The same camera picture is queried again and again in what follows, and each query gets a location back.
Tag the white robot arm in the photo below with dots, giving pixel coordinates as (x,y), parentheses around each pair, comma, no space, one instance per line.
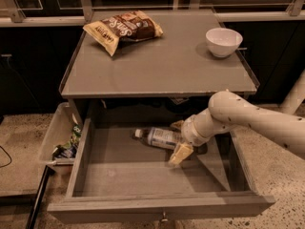
(227,110)

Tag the metal railing frame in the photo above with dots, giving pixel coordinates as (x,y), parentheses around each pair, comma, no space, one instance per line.
(75,12)

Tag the snack packets in bin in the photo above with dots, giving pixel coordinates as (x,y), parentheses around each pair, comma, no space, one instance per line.
(69,149)

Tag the open grey top drawer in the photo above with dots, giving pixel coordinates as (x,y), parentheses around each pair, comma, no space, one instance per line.
(116,178)

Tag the brown snack chip bag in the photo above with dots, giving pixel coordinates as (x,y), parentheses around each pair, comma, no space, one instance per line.
(134,26)

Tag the black bar on floor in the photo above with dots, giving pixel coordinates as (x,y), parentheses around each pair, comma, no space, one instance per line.
(38,197)

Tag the white ceramic bowl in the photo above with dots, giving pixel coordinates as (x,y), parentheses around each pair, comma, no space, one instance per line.
(222,42)

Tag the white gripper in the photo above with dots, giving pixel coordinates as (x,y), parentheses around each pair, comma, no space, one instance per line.
(191,132)

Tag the clear plastic storage bin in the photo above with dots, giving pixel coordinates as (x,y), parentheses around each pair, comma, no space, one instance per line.
(59,132)

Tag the blue plastic water bottle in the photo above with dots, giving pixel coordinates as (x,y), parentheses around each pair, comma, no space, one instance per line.
(158,137)

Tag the grey wooden cabinet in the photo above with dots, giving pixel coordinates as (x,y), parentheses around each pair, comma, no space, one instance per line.
(176,64)

